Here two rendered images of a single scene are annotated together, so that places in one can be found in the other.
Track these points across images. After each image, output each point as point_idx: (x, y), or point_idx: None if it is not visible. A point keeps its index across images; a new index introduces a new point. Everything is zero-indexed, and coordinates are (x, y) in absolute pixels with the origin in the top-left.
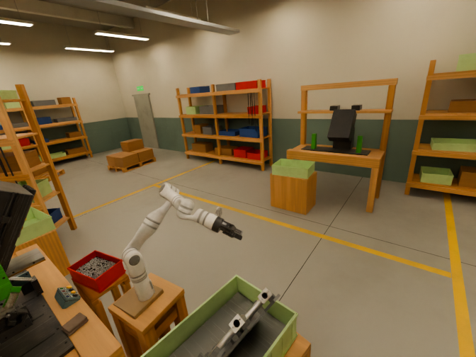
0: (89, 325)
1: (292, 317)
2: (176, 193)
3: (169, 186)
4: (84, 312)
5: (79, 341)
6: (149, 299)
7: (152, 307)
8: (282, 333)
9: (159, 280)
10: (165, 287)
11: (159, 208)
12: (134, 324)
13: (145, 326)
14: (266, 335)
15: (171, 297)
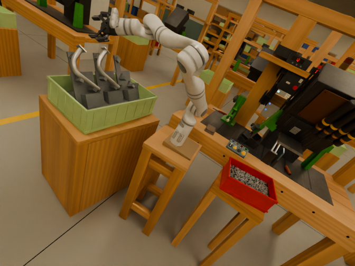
0: (201, 128)
1: (53, 75)
2: (172, 32)
3: (190, 39)
4: (212, 136)
5: (198, 122)
6: (170, 136)
7: (166, 135)
8: (68, 75)
9: (171, 156)
10: (162, 148)
11: (194, 76)
12: (173, 129)
13: (165, 125)
14: (74, 97)
15: (153, 138)
